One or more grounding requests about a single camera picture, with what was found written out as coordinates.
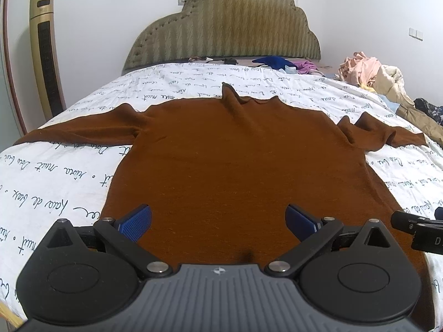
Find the purple garment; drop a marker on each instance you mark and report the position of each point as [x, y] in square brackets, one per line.
[306, 67]

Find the cream beige jacket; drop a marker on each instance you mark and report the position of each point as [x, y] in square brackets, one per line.
[389, 81]

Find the yellow garment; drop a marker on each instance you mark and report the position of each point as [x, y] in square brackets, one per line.
[367, 87]

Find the khaki trousers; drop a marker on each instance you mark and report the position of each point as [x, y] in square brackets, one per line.
[423, 122]

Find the dark patterned garment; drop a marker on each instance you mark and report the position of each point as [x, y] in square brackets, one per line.
[435, 112]

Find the brown long-sleeve sweater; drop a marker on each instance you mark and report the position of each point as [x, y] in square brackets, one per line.
[218, 175]

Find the white script-print bed quilt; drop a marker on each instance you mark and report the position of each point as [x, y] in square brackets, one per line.
[42, 182]

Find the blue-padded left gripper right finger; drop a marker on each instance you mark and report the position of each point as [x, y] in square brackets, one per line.
[315, 237]

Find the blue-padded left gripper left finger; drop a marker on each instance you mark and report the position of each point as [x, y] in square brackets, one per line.
[120, 239]

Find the black small object on bed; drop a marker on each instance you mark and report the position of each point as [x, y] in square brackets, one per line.
[228, 61]

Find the light blue garment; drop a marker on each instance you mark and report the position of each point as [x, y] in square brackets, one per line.
[392, 106]

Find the pink garment pile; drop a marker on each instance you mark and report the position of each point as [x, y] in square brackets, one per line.
[359, 70]

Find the olive upholstered headboard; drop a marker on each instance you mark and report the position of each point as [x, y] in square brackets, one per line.
[225, 28]

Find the white wall switch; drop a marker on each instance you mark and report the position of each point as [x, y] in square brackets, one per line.
[416, 34]

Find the dark blue garment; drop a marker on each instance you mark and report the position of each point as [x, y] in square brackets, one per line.
[275, 62]

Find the gold tower air conditioner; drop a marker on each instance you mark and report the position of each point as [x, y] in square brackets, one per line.
[44, 57]

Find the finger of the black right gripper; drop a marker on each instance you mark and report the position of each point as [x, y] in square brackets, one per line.
[427, 234]

